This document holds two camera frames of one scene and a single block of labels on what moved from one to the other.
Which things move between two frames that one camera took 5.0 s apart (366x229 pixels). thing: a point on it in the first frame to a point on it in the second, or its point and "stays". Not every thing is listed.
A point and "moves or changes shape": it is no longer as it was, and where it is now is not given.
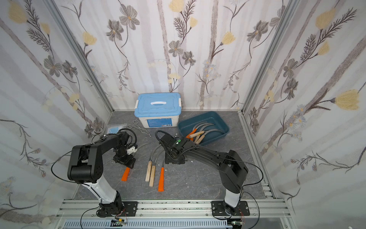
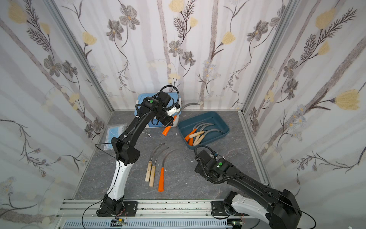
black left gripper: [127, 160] to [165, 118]
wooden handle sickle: [200, 139] stays
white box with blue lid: [158, 109] stays
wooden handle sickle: [202, 132] stays
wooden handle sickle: [201, 130] stays
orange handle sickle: [125, 176] moves or changes shape
